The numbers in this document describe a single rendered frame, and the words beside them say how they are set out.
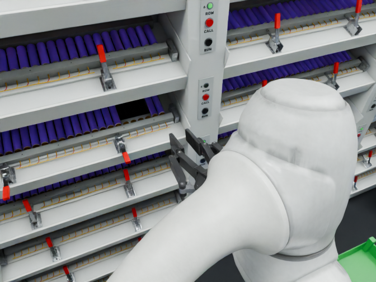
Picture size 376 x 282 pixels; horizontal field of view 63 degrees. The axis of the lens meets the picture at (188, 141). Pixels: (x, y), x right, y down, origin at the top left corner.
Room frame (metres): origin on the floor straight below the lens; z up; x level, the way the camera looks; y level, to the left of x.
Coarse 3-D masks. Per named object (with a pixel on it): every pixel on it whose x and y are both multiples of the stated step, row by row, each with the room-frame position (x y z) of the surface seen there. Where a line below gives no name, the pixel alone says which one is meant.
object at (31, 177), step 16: (160, 96) 0.74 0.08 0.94; (176, 112) 0.67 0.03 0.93; (160, 128) 0.64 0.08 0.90; (176, 128) 0.64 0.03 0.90; (112, 144) 0.58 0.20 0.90; (128, 144) 0.58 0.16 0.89; (144, 144) 0.58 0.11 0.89; (160, 144) 0.59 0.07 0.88; (64, 160) 0.52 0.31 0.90; (80, 160) 0.53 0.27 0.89; (96, 160) 0.53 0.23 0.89; (112, 160) 0.54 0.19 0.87; (0, 176) 0.47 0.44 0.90; (16, 176) 0.47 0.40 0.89; (32, 176) 0.47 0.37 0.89; (48, 176) 0.48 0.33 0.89; (64, 176) 0.50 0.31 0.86; (0, 192) 0.44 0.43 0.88; (16, 192) 0.45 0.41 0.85
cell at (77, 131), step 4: (72, 116) 0.63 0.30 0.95; (76, 116) 0.63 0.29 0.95; (72, 120) 0.62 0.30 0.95; (76, 120) 0.62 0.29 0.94; (72, 124) 0.61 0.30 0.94; (76, 124) 0.61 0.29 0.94; (76, 128) 0.59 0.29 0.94; (80, 128) 0.60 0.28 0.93; (76, 132) 0.58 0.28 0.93; (80, 132) 0.59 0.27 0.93
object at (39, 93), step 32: (64, 32) 0.67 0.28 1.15; (96, 32) 0.70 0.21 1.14; (128, 32) 0.71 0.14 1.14; (160, 32) 0.75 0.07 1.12; (0, 64) 0.57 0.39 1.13; (32, 64) 0.58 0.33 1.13; (64, 64) 0.58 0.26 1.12; (96, 64) 0.61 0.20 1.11; (128, 64) 0.63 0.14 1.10; (160, 64) 0.65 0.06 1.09; (0, 96) 0.51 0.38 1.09; (32, 96) 0.52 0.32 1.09; (64, 96) 0.53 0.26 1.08; (96, 96) 0.54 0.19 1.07; (128, 96) 0.57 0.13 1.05; (0, 128) 0.47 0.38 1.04
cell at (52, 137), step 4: (52, 120) 0.61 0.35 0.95; (48, 124) 0.60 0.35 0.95; (52, 124) 0.60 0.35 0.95; (48, 128) 0.59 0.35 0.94; (52, 128) 0.59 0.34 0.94; (48, 132) 0.58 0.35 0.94; (52, 132) 0.58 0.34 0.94; (48, 136) 0.57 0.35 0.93; (52, 136) 0.57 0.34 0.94; (56, 136) 0.57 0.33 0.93
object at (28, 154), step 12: (144, 120) 0.63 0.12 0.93; (156, 120) 0.64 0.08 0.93; (168, 120) 0.65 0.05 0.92; (96, 132) 0.59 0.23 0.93; (108, 132) 0.59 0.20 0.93; (120, 132) 0.60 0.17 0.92; (48, 144) 0.54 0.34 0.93; (60, 144) 0.54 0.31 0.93; (72, 144) 0.55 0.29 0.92; (84, 144) 0.56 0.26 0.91; (12, 156) 0.50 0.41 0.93; (24, 156) 0.50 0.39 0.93; (36, 156) 0.52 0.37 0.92
